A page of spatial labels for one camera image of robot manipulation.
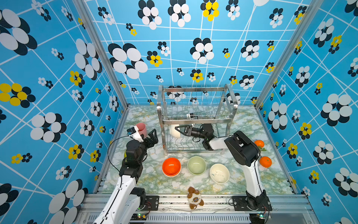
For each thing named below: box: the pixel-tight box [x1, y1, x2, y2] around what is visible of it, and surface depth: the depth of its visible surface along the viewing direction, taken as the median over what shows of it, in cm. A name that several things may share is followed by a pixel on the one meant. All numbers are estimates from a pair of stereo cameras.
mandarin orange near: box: [259, 156, 272, 168], surface depth 86 cm
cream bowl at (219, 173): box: [209, 163, 230, 185], surface depth 84 cm
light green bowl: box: [187, 155, 207, 176], surface depth 86 cm
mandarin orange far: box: [254, 139, 265, 148], surface depth 93 cm
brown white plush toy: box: [186, 186, 205, 210], surface depth 75 cm
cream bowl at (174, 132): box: [170, 124, 181, 139], surface depth 86 cm
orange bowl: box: [161, 157, 182, 178], surface depth 84 cm
